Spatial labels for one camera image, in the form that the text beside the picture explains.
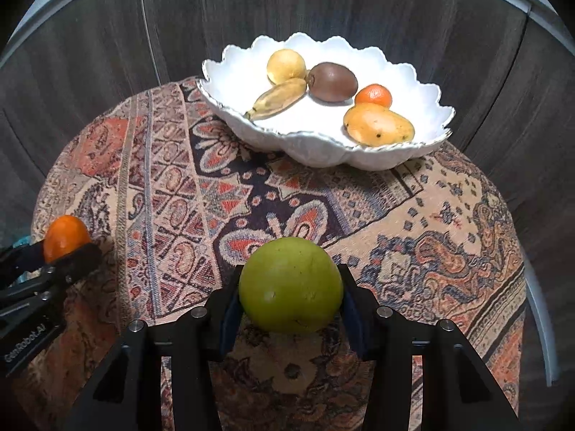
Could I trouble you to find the pale curved trim strip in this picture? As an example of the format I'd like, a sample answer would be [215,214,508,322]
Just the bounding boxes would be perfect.
[523,274,558,387]

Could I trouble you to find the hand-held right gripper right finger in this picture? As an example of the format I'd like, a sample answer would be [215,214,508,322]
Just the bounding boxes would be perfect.
[337,263,524,431]

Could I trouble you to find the round yellow fruit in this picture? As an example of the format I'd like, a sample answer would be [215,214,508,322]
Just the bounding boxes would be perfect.
[267,49,307,85]

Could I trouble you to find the white scalloped bowl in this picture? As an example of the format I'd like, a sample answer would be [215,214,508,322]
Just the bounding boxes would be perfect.
[194,32,454,171]

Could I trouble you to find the brown kiwi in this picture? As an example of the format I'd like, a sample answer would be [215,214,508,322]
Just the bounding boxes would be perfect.
[307,62,359,102]

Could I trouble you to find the green apple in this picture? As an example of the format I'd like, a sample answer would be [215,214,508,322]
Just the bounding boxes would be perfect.
[238,236,344,335]

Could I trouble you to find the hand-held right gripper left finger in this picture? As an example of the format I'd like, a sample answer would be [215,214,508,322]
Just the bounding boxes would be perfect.
[65,265,245,431]

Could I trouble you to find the patterned paisley tablecloth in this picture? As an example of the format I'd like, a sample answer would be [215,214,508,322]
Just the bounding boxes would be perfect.
[22,76,527,431]

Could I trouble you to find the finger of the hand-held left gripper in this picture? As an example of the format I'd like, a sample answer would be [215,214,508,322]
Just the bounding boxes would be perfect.
[41,243,103,298]
[0,243,46,289]

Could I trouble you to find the yellow mango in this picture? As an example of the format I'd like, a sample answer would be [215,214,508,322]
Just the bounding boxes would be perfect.
[343,102,415,147]

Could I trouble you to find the orange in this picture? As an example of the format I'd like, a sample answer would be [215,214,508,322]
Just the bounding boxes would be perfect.
[43,215,91,263]
[354,84,392,108]

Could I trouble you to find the dark wood cabinet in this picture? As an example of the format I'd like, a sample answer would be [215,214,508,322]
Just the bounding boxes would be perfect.
[0,0,575,396]

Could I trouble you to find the small spotted banana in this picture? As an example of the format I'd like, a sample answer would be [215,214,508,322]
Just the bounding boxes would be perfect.
[245,78,308,121]

